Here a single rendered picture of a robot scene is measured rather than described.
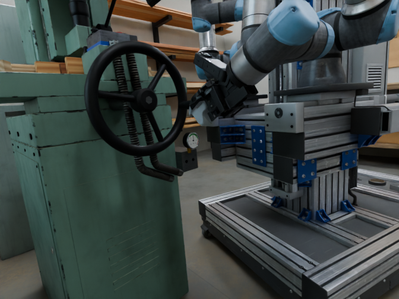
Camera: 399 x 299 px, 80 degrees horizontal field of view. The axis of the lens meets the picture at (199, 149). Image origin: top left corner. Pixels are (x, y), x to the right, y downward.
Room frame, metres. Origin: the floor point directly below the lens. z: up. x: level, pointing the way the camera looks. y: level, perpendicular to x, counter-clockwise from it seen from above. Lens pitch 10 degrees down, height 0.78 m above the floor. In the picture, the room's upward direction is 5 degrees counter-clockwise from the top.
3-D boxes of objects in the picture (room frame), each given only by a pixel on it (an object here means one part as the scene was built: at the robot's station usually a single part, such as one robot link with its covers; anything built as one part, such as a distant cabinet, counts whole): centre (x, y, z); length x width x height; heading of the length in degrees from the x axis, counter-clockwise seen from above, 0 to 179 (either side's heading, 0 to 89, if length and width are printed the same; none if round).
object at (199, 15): (1.05, -0.07, 1.14); 0.11 x 0.08 x 0.11; 81
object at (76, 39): (0.89, 0.38, 1.03); 0.14 x 0.07 x 0.09; 43
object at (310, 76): (0.85, -0.44, 0.87); 0.15 x 0.15 x 0.10
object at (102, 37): (0.75, 0.22, 0.99); 0.13 x 0.11 x 0.06; 133
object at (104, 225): (0.97, 0.45, 0.35); 0.58 x 0.45 x 0.71; 43
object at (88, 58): (0.74, 0.23, 0.91); 0.15 x 0.14 x 0.09; 133
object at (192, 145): (0.90, 0.03, 0.65); 0.06 x 0.04 x 0.08; 133
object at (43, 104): (0.83, 0.33, 0.82); 0.40 x 0.21 x 0.04; 133
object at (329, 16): (0.84, -0.44, 0.98); 0.13 x 0.12 x 0.14; 39
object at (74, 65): (0.82, 0.32, 0.93); 0.16 x 0.02 x 0.06; 133
